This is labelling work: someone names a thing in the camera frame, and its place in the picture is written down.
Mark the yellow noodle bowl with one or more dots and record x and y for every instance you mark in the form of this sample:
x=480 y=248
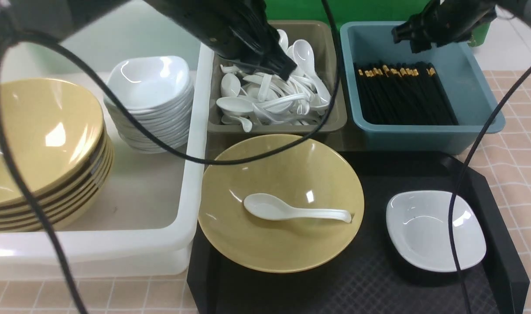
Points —
x=309 y=175

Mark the white square sauce dish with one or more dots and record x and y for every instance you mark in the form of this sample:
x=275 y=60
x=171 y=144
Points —
x=417 y=224

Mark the stack of white square dishes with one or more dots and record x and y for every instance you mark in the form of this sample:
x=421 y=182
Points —
x=158 y=92

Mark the white ceramic soup spoon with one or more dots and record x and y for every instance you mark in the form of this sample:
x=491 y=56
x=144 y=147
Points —
x=266 y=206

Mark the large white plastic tub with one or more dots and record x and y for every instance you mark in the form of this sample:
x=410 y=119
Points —
x=145 y=216

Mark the blue chopstick bin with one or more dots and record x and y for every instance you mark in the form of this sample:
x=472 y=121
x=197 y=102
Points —
x=366 y=42

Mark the pile of black chopsticks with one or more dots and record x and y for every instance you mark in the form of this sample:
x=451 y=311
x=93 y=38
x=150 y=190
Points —
x=403 y=94

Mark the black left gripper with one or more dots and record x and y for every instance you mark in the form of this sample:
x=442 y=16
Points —
x=236 y=30

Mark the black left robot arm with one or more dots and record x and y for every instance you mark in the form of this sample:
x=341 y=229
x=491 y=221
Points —
x=57 y=19

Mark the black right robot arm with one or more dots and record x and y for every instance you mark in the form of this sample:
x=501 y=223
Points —
x=520 y=9

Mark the olive green spoon bin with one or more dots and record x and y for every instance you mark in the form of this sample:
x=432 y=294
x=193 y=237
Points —
x=325 y=64

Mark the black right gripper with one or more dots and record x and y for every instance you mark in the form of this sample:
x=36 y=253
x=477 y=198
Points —
x=442 y=22

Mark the pile of white spoons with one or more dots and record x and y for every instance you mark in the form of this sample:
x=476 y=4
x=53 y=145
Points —
x=259 y=99

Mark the stack of yellow bowls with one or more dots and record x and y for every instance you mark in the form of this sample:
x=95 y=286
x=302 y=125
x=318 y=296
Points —
x=57 y=135

